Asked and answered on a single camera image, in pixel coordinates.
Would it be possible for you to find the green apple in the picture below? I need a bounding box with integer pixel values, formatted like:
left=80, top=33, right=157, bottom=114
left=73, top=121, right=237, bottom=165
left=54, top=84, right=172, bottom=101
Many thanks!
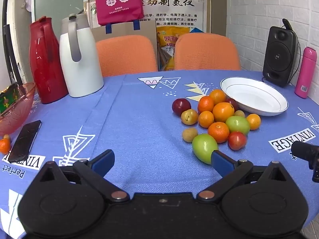
left=226, top=116, right=251, bottom=136
left=192, top=134, right=219, bottom=165

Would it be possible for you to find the yellowish orange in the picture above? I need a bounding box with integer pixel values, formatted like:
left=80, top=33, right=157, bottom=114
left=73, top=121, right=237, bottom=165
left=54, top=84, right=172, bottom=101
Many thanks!
left=246, top=114, right=262, bottom=130

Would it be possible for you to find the red thermos jug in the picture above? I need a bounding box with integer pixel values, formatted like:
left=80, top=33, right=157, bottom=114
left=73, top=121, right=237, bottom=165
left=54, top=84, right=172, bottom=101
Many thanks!
left=29, top=16, right=69, bottom=104

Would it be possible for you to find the brown cardboard box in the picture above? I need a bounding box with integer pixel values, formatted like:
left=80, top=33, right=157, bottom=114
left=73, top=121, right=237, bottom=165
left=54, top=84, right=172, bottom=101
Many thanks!
left=91, top=20, right=157, bottom=71

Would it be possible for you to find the green snack packet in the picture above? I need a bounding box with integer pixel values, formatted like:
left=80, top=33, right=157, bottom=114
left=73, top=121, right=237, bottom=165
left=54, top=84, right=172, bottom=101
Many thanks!
left=0, top=84, right=19, bottom=114

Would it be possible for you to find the black smartphone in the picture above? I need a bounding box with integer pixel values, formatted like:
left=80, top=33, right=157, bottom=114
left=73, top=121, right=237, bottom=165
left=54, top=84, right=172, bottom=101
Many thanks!
left=8, top=120, right=42, bottom=164

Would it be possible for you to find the black speaker cable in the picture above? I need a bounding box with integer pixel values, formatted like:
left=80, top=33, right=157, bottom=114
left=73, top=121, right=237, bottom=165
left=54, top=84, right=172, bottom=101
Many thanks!
left=287, top=28, right=303, bottom=85

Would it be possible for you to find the magenta tote bag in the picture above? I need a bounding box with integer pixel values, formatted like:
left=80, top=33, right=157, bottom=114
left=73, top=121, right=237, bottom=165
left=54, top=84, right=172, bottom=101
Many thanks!
left=93, top=0, right=144, bottom=27

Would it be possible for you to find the white plate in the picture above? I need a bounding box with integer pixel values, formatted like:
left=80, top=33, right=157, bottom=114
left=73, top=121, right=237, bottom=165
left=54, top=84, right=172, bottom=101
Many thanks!
left=220, top=77, right=289, bottom=117

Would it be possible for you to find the orange chair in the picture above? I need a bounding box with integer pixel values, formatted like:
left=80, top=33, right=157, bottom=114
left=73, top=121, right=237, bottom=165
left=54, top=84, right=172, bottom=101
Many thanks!
left=96, top=35, right=158, bottom=77
left=174, top=33, right=242, bottom=71

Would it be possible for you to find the bright red plum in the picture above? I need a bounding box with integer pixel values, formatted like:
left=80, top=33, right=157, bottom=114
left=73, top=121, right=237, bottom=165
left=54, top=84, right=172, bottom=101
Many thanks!
left=228, top=131, right=248, bottom=151

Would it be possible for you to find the black metal frame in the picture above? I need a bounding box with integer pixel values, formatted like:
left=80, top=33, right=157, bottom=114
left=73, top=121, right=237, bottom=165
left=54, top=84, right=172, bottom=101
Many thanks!
left=2, top=25, right=24, bottom=85

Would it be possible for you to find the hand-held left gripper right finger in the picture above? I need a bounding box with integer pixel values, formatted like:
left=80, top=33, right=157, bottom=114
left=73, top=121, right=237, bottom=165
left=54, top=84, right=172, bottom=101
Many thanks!
left=196, top=150, right=291, bottom=202

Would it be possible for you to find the large orange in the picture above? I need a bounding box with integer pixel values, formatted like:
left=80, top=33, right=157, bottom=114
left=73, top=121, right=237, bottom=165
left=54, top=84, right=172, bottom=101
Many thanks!
left=212, top=102, right=235, bottom=123

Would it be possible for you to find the blue printed tablecloth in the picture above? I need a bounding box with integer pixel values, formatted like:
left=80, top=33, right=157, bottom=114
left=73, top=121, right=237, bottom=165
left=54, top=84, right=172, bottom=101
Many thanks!
left=0, top=70, right=319, bottom=239

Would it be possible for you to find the white calligraphy wall poster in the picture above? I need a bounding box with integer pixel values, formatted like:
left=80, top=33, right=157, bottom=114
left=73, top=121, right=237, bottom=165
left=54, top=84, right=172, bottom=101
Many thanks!
left=140, top=0, right=209, bottom=34

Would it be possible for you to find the pink bottle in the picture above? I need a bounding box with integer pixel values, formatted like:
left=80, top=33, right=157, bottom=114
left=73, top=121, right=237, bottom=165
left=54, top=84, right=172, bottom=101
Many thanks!
left=294, top=46, right=318, bottom=99

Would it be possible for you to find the white thermos jug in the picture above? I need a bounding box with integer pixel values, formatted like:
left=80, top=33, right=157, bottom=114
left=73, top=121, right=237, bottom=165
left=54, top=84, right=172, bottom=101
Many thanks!
left=59, top=14, right=104, bottom=98

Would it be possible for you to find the small mandarin orange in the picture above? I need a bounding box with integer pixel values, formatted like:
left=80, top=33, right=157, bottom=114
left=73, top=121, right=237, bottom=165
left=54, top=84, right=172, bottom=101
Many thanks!
left=0, top=138, right=12, bottom=155

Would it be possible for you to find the yellow plastic bag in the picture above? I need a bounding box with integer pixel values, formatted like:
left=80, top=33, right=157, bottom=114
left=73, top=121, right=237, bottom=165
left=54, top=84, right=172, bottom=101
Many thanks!
left=156, top=26, right=190, bottom=72

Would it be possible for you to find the black speaker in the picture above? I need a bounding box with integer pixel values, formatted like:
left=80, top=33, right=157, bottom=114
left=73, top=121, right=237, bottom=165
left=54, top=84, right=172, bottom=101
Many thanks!
left=262, top=26, right=299, bottom=88

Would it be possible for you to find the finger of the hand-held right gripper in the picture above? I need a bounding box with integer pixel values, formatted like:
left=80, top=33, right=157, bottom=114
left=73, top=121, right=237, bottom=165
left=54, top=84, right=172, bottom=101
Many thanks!
left=291, top=141, right=319, bottom=183

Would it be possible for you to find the pink glass bowl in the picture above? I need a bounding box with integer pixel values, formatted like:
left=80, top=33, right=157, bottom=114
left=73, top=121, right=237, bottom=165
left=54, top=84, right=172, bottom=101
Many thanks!
left=0, top=82, right=36, bottom=137

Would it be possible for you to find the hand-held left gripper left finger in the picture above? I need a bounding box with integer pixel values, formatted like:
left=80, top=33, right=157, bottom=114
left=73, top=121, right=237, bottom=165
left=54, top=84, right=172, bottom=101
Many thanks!
left=32, top=149, right=130, bottom=203

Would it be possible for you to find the dark red plum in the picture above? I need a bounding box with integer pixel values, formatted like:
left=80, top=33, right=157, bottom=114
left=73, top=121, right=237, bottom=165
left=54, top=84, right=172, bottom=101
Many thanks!
left=225, top=98, right=239, bottom=111
left=172, top=98, right=192, bottom=117

